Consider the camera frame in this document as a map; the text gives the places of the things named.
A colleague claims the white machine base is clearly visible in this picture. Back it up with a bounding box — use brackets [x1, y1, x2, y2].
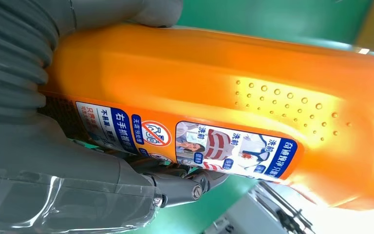
[203, 180, 317, 234]

